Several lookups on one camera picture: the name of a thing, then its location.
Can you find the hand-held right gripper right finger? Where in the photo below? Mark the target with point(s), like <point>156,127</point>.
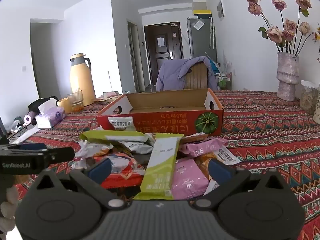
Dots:
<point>220,171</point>

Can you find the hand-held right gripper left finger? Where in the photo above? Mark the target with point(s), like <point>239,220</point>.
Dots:
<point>100,171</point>

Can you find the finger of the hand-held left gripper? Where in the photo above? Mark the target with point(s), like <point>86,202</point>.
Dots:
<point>60,155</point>
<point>33,146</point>

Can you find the white and brown snack packet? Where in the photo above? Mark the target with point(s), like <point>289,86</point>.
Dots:
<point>95,150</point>

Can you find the pink snack packet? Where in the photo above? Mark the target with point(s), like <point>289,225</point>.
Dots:
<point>200,148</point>
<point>186,180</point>

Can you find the orange cardboard box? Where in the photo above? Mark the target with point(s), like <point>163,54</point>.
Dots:
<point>162,121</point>

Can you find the person's left hand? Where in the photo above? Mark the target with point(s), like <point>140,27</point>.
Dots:
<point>8,205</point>

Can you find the white striped-label snack packet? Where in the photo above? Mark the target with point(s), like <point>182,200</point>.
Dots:
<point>228,157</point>

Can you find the orange snack packet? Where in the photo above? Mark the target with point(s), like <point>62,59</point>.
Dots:
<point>203,165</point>

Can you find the purple paper roll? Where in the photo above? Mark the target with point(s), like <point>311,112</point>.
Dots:
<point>28,118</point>

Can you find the purple tissue pack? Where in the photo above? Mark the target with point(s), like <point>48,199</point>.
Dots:
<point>50,118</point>

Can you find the brown biscuit packet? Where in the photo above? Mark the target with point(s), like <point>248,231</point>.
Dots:
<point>195,138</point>

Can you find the black bag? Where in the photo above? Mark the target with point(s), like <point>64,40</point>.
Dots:
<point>37,103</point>

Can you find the silver snack packet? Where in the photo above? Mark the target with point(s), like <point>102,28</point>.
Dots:
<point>137,147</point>

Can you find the yellow cup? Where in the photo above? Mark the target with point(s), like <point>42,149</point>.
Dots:
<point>63,105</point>

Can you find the clear drinking glass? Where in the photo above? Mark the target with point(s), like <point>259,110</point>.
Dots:
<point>75,102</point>

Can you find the yellow thermos jug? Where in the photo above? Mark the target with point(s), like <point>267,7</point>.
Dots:
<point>80,85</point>

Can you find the small storage rack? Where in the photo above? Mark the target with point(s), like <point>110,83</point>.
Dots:
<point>223,81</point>

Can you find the wooden chair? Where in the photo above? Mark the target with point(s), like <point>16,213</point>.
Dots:
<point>197,78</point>

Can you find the purple jacket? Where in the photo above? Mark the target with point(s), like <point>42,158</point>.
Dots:
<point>172,75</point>

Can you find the clear food jar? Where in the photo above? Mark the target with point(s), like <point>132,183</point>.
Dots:
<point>308,100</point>

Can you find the pale pink vase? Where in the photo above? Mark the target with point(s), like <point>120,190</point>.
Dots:
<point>287,77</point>

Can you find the dark brown door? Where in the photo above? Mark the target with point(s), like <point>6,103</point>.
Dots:
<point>152,62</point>

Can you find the grey refrigerator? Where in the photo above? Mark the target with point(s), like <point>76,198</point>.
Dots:
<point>202,40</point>

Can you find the white hanging umbrella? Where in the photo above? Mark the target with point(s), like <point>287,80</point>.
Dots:
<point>211,32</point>

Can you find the white door notice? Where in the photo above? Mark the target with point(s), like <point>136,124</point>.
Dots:
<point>161,42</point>

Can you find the white paper sheet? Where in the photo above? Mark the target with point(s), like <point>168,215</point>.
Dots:
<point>198,25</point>

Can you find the dried rose bouquet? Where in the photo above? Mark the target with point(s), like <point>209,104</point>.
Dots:
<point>275,33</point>

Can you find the yellow box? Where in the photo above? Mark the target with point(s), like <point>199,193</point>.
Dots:
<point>201,11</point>

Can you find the white box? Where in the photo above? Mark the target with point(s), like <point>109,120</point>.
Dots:
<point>199,3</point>

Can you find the wall poster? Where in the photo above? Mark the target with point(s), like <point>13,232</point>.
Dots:
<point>221,8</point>

